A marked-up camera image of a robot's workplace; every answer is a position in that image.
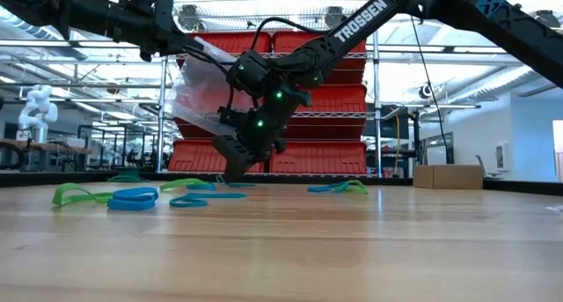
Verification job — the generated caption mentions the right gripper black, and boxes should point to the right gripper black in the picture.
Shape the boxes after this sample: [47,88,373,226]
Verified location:
[212,84,313,183]

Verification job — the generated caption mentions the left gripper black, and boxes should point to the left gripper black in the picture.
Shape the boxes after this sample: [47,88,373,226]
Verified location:
[107,0,206,63]

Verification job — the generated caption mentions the teal rubber band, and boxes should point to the teal rubber band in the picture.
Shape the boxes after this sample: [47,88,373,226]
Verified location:
[168,192,248,210]
[214,174,257,189]

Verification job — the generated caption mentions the wide blue rubber band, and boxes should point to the wide blue rubber band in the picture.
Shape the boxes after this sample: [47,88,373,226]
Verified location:
[106,187,160,213]

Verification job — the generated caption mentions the grey round fixture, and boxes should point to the grey round fixture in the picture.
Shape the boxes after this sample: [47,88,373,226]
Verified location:
[178,4,207,33]
[324,5,348,31]

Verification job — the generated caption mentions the green band far left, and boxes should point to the green band far left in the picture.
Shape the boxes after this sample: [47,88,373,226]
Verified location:
[106,167,150,183]

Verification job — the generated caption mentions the black monitor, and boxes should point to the black monitor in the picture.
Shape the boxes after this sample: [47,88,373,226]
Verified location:
[363,103,411,140]

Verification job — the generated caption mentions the wooden workbench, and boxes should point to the wooden workbench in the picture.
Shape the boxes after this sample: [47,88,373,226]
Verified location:
[0,138,92,173]

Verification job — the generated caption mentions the brown cardboard box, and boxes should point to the brown cardboard box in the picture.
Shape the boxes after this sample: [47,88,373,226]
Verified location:
[413,164,484,191]

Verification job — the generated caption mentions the grey office chair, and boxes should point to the grey office chair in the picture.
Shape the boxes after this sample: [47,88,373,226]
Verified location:
[474,155,503,180]

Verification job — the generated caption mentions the black ceiling device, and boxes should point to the black ceiling device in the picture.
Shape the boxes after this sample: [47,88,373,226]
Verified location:
[534,10,562,28]

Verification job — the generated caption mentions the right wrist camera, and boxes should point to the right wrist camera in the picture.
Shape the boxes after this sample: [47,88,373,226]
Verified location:
[226,50,270,97]

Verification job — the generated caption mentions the chrome wire shelf rack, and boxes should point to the chrome wire shelf rack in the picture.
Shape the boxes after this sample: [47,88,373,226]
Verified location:
[156,0,384,180]

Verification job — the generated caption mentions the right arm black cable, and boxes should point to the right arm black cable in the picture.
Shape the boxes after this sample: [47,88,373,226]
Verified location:
[252,16,329,52]

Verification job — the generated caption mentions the silver ventilation duct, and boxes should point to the silver ventilation duct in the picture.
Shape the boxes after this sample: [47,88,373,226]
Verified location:
[0,4,89,61]

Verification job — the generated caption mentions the yellow hanging cable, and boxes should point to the yellow hanging cable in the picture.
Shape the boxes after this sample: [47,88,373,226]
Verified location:
[394,114,402,175]

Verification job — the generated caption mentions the thin black hanging cable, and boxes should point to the thin black hanging cable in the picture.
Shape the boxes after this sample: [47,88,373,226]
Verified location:
[410,15,452,166]

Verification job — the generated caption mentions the white wall box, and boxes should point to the white wall box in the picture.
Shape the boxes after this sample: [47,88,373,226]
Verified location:
[495,143,512,172]

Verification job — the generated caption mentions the white ventilation duct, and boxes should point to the white ventilation duct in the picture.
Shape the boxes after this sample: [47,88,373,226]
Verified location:
[448,55,563,104]

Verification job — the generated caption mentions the black aluminium table frame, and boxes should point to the black aluminium table frame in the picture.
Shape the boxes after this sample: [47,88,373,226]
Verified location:
[0,170,563,197]

